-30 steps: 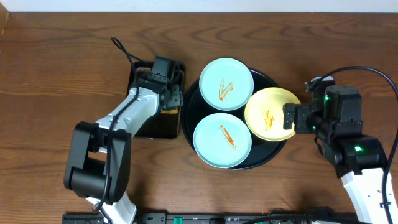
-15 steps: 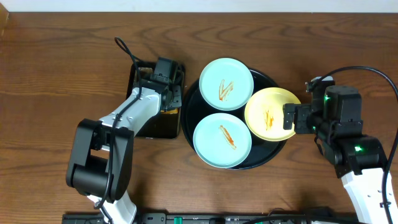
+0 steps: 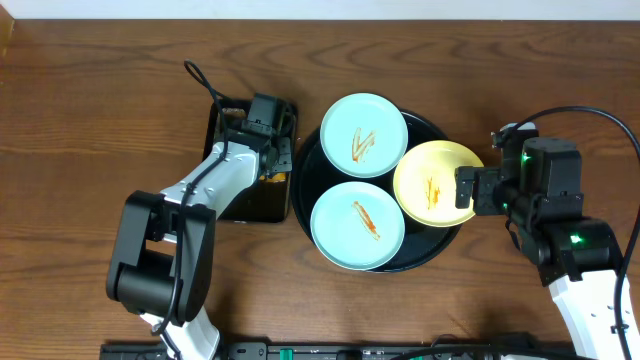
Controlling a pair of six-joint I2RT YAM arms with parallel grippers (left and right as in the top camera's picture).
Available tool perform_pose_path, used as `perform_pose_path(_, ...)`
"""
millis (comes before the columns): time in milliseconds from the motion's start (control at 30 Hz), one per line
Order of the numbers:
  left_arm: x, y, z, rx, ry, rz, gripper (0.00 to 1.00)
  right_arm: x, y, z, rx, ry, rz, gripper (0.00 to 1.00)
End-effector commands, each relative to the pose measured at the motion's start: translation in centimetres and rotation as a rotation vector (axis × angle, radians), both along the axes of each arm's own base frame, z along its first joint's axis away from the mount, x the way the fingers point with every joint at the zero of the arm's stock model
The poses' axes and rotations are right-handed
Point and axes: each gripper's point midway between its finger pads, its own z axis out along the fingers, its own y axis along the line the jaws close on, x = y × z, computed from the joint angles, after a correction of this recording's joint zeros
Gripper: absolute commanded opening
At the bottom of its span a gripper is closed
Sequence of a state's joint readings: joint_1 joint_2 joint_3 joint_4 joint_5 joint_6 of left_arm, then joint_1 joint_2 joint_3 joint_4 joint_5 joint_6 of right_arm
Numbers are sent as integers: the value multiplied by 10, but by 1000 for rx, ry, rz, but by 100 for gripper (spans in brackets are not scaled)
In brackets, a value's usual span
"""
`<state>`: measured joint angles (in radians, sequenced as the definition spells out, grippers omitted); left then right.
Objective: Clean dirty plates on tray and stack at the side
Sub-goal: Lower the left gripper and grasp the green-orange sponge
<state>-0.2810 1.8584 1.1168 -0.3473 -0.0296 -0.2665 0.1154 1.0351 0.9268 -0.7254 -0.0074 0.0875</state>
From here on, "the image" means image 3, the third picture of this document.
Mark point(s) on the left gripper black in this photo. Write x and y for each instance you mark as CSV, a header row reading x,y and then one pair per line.
x,y
282,155

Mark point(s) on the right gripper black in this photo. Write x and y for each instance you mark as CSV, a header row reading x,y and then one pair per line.
x,y
487,178

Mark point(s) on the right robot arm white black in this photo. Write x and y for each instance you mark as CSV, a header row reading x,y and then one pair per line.
x,y
537,188

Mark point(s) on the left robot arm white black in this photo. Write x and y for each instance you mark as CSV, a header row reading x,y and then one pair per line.
x,y
161,264

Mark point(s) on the black rectangular water tray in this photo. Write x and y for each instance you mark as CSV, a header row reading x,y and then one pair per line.
x,y
264,201

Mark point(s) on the yellow sponge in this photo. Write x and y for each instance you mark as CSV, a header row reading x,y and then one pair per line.
x,y
279,177

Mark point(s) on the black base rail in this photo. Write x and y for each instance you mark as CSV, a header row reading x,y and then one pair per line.
x,y
262,351

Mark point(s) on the yellow plate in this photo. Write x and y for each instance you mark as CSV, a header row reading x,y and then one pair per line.
x,y
424,183

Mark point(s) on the light blue plate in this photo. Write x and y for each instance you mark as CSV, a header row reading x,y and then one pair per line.
x,y
364,135
357,226

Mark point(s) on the upper light blue plate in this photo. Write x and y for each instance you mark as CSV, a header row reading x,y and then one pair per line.
x,y
364,135

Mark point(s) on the lower light blue plate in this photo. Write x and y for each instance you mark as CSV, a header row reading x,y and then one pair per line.
x,y
357,226

